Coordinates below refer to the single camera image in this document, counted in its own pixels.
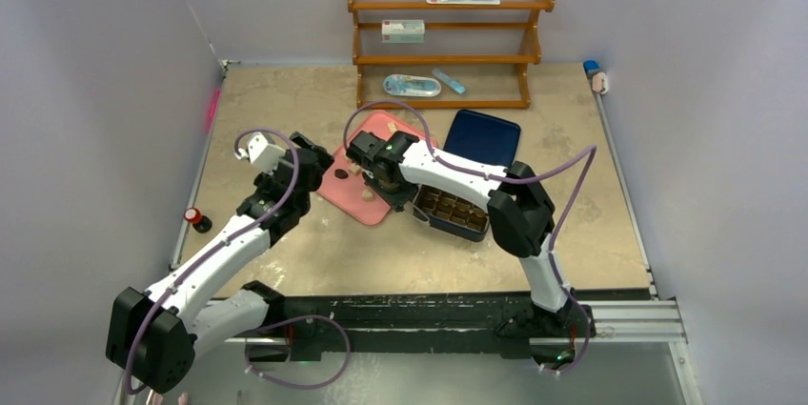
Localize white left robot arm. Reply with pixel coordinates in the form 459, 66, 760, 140
105, 130, 333, 395

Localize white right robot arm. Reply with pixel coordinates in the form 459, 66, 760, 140
345, 132, 573, 335

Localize blue chocolate tin box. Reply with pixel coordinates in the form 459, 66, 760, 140
413, 185, 490, 242

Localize pink plastic tray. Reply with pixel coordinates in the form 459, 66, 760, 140
317, 111, 424, 226

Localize red black button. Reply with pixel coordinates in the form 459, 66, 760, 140
183, 207, 212, 233

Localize light blue oval package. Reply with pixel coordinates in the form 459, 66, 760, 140
382, 73, 442, 97

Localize light blue small tube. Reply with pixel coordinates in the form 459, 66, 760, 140
432, 68, 466, 94

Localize dark blue tin lid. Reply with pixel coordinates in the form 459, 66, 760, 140
442, 109, 521, 167

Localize white green small box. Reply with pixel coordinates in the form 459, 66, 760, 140
380, 20, 426, 44

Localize wooden shelf rack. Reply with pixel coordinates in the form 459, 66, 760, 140
347, 0, 556, 110

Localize blue white corner device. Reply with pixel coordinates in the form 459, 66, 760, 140
582, 60, 609, 95

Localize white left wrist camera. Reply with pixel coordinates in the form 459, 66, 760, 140
239, 132, 286, 175

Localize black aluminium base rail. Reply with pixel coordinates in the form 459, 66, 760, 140
129, 291, 686, 366

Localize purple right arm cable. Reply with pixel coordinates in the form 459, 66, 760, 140
342, 100, 598, 376

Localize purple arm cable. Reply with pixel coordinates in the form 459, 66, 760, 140
342, 100, 598, 376
123, 129, 351, 395

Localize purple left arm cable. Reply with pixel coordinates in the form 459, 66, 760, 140
123, 129, 351, 395

